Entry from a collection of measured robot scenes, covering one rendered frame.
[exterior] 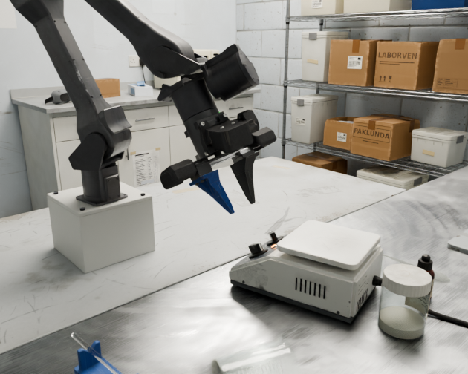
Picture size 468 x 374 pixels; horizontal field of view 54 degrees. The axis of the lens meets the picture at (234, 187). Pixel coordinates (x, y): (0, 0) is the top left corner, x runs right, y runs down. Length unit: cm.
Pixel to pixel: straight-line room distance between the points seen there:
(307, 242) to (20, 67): 294
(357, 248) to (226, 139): 24
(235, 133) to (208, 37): 357
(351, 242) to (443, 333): 17
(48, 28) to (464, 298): 75
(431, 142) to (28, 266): 246
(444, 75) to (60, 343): 249
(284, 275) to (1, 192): 298
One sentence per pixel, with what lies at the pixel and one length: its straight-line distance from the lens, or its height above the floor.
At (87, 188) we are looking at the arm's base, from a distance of 80.
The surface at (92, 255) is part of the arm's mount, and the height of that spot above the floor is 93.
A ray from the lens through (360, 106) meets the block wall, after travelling 352.
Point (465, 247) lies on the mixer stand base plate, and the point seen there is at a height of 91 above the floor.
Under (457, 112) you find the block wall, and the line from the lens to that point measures 319.
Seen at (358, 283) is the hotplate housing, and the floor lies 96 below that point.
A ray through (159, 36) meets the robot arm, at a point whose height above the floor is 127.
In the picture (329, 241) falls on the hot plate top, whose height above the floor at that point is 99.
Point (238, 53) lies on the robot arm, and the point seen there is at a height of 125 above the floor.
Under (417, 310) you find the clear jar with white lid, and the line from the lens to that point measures 63.
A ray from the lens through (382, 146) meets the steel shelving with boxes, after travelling 297.
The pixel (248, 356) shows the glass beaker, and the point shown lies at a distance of 49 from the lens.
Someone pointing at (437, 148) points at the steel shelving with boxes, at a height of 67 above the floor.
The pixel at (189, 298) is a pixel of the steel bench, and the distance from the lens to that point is 70.
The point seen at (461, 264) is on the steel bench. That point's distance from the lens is 88.
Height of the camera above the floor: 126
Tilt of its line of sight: 18 degrees down
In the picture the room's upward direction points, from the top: straight up
